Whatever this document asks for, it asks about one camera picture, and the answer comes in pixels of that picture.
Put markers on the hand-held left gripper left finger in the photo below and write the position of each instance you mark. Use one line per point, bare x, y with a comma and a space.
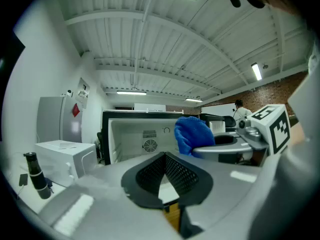
132, 186

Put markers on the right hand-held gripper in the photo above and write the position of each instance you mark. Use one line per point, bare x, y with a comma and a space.
277, 131

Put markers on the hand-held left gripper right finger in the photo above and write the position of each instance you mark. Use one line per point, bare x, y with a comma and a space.
197, 184

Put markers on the blue cleaning cloth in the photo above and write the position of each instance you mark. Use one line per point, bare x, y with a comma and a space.
192, 134

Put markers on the black mini fridge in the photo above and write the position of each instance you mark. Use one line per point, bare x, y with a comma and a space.
130, 136

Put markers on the person's right forearm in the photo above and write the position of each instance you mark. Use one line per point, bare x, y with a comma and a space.
297, 134

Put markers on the whiteboard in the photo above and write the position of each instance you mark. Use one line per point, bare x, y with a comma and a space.
220, 110

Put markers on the wooden top table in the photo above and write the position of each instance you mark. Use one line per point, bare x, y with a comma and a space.
172, 219

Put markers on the black office chair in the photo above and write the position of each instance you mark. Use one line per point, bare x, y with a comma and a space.
100, 146

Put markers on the long ceiling light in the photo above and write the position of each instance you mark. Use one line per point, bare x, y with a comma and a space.
193, 100
131, 93
256, 71

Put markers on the white microwave oven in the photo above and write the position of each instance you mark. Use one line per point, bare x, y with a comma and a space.
62, 159

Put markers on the person's white shirt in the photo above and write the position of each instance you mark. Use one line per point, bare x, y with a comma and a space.
295, 184

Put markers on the red paper sheet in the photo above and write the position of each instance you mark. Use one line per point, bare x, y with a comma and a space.
75, 110

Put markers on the white table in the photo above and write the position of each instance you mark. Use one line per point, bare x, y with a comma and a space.
32, 196

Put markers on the tall grey fridge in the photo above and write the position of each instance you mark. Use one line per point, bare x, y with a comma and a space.
50, 119

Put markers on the black smartphone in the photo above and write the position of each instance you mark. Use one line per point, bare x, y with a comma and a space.
23, 179

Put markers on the black camera on table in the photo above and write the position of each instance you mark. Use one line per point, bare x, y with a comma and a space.
37, 176

